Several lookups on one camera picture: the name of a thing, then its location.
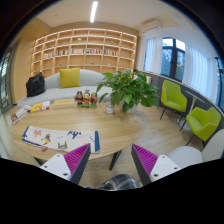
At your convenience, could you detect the round wooden table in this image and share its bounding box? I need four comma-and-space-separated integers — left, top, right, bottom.
10, 103, 146, 160

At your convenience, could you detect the wooden wall bookshelf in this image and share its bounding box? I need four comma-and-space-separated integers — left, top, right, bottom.
31, 28, 137, 78

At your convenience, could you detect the yellow book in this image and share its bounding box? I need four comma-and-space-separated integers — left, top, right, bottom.
31, 101, 50, 112

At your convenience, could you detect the plaid trouser leg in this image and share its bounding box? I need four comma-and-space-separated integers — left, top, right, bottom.
97, 174, 140, 191

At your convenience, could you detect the wooden box on table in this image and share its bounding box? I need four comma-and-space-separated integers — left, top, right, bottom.
52, 99, 75, 108

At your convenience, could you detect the green potted plant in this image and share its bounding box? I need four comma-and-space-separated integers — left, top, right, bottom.
96, 69, 159, 114

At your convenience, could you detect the light grey sofa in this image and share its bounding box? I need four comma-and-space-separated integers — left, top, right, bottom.
17, 69, 104, 108

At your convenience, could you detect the white curtain left of window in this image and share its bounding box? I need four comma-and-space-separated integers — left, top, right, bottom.
144, 37, 163, 74

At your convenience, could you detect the far green armchair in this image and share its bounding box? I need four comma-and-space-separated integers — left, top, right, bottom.
161, 80, 187, 115

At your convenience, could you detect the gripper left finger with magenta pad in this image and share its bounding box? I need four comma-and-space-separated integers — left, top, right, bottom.
41, 144, 91, 184

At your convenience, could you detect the white chair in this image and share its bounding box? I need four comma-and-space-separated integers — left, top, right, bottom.
168, 129, 224, 168

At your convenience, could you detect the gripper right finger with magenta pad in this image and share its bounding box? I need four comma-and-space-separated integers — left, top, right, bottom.
131, 144, 180, 185

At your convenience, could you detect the white curtain right of window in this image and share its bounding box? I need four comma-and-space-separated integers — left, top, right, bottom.
182, 45, 218, 103

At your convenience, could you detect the black bag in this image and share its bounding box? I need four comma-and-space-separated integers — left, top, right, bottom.
26, 72, 45, 97

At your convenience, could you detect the white curtain of window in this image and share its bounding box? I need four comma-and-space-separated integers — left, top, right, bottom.
144, 37, 163, 74
182, 45, 218, 103

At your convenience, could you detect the red and white book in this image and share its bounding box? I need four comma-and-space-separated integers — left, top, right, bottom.
11, 105, 32, 124

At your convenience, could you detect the colourful figurine set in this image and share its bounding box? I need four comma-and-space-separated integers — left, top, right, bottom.
74, 90, 98, 108

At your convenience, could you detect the near green armchair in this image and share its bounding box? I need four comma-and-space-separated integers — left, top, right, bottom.
181, 106, 222, 143

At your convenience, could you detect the green armchair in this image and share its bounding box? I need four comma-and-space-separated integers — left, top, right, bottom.
181, 106, 222, 143
161, 80, 187, 115

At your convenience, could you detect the small white patterned cup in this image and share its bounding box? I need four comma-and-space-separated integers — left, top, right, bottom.
105, 102, 115, 114

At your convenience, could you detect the yellow cushion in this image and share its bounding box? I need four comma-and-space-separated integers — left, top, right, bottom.
59, 68, 81, 88

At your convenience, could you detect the white air conditioner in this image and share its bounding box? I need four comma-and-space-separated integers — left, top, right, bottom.
142, 20, 162, 33

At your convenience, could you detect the ceiling strip light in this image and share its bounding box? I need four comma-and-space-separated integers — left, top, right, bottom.
90, 1, 98, 23

